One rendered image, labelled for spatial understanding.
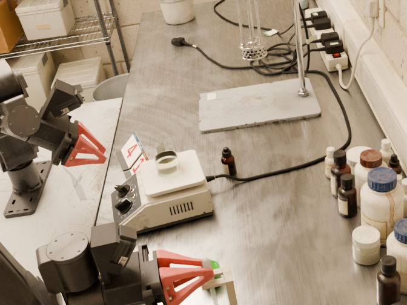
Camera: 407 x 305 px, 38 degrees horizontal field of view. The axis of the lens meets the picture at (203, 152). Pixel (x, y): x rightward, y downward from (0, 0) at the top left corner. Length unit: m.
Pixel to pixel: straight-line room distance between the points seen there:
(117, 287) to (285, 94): 0.86
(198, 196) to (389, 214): 0.35
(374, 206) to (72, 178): 0.71
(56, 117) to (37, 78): 2.23
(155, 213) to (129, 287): 0.35
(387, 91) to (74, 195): 0.72
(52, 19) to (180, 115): 1.88
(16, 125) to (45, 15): 2.28
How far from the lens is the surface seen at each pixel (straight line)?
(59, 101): 1.11
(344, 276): 1.02
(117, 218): 1.17
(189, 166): 1.17
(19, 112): 1.06
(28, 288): 0.81
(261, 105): 1.49
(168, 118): 1.53
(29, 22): 3.37
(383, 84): 1.34
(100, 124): 1.58
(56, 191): 1.37
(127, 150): 1.41
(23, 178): 1.36
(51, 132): 1.13
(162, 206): 1.13
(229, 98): 1.55
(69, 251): 0.80
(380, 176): 1.01
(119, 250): 0.79
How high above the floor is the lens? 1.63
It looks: 33 degrees down
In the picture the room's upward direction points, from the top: 11 degrees counter-clockwise
